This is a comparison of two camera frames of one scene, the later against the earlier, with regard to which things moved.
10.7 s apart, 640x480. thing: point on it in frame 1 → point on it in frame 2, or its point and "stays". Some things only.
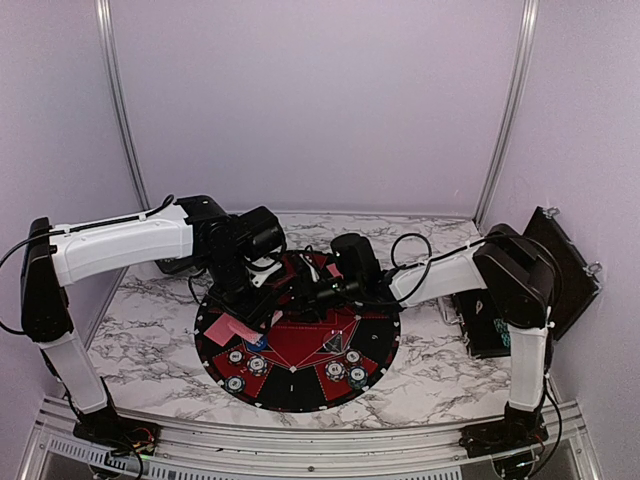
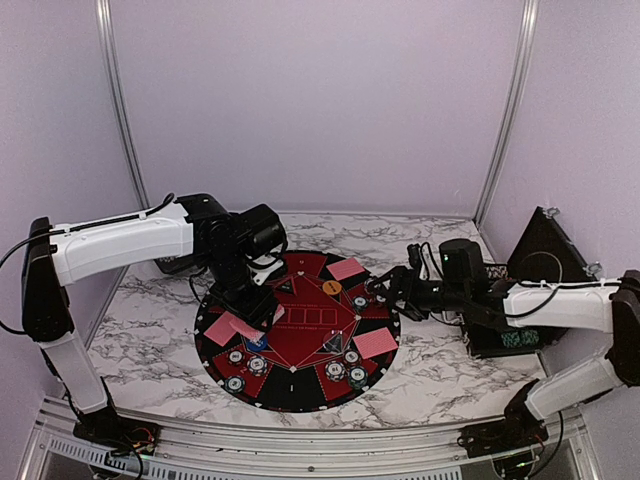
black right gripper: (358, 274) → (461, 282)
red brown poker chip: (235, 356) stays
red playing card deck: (277, 315) stays
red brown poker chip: (353, 356) stays
